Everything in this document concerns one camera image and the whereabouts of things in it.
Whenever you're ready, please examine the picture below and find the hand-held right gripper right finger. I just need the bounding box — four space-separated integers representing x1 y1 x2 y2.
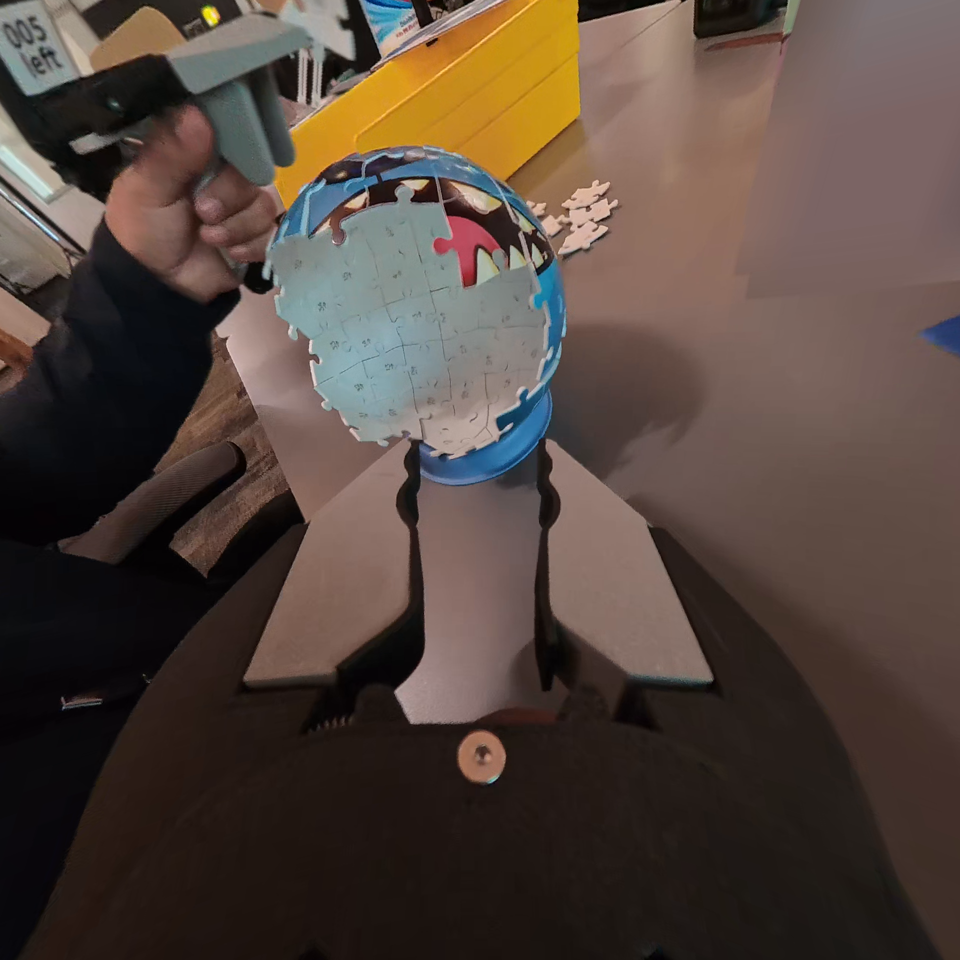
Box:
532 439 717 693

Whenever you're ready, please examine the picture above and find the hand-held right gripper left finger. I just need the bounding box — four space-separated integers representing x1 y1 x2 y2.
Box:
241 441 427 691

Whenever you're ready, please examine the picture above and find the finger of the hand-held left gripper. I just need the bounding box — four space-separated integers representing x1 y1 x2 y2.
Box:
166 13 315 96

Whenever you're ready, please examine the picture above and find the blue round ball stand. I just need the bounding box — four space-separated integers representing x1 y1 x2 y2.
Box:
416 386 555 486

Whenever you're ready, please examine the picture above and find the yellow plastic bin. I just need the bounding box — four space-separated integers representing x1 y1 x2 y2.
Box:
273 0 582 211

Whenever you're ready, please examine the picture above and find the blue cartoon puzzle ball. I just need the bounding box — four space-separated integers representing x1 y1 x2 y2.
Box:
264 144 569 460

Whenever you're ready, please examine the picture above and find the person's left forearm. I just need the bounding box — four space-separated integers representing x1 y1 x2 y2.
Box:
0 221 241 541

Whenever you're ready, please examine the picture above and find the pile of white puzzle pieces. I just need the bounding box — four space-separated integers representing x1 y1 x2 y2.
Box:
525 178 622 258

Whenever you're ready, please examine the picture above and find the person's left hand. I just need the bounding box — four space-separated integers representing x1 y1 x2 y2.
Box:
103 105 280 303

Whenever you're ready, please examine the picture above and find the tan plywood chair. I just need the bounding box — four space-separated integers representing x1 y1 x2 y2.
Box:
90 7 185 72

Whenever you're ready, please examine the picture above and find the person's torso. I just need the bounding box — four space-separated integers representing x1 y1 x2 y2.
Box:
0 517 309 960

